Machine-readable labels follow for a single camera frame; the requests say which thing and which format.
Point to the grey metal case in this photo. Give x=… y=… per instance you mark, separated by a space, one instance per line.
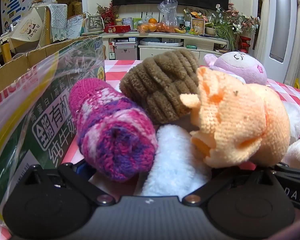
x=126 y=51

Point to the white lace chair cover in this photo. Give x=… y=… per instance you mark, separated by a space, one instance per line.
x=56 y=22

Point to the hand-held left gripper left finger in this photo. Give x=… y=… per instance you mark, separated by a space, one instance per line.
x=82 y=167

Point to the cream television cabinet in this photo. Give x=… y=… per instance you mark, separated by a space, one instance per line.
x=205 y=43

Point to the white fleece cloth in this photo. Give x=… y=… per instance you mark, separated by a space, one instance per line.
x=175 y=160

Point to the magenta knitted sock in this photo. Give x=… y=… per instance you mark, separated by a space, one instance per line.
x=110 y=130

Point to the pink artificial flowers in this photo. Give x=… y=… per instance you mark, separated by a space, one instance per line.
x=242 y=20

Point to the small green packet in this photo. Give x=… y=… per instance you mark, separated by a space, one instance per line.
x=191 y=47

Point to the cartoon bouquet wrapping paper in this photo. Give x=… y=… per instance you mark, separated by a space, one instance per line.
x=27 y=27

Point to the red checked tablecloth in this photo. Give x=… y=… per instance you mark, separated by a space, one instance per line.
x=120 y=70

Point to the red vase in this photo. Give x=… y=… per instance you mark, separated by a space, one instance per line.
x=244 y=45

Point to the printed cardboard box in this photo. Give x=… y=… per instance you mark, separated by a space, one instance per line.
x=40 y=120

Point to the orange knitted toy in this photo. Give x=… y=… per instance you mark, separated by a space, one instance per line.
x=240 y=120

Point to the green carton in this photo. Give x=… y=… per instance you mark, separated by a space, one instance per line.
x=137 y=23

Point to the clear water bottle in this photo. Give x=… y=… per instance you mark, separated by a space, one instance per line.
x=188 y=22

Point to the yellow lid jar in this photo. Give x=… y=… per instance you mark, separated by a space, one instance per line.
x=118 y=22

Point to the glass kettle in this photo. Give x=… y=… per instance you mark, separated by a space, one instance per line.
x=95 y=22

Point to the cream curtain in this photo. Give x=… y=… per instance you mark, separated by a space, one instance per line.
x=262 y=20

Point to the wooden chair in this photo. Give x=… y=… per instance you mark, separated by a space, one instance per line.
x=6 y=52

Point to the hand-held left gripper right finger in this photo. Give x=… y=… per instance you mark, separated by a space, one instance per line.
x=220 y=182

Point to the orange flower arrangement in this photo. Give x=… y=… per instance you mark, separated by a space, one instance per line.
x=197 y=15

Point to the green potted plant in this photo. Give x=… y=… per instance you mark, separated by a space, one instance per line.
x=222 y=30

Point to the white printed paper bag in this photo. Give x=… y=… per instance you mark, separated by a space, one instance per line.
x=75 y=26

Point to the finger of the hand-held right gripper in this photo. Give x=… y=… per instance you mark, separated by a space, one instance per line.
x=297 y=173

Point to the yellow banana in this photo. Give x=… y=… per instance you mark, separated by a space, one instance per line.
x=180 y=30

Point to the white flat tray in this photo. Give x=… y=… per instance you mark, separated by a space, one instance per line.
x=160 y=42

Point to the brown knitted slipper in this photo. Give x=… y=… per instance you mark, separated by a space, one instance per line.
x=160 y=85

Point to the white standing air conditioner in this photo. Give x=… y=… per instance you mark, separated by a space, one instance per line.
x=280 y=17

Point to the wooden picture frame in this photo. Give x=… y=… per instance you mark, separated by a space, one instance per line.
x=198 y=26

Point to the clear plastic bag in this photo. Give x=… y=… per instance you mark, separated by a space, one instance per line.
x=168 y=12

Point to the wall poster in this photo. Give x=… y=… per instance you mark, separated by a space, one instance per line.
x=15 y=0

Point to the pink plush doll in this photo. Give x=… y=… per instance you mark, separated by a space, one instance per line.
x=240 y=65

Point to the red gift box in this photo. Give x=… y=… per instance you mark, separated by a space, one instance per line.
x=117 y=29

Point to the red berry bouquet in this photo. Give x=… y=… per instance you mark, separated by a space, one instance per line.
x=107 y=12

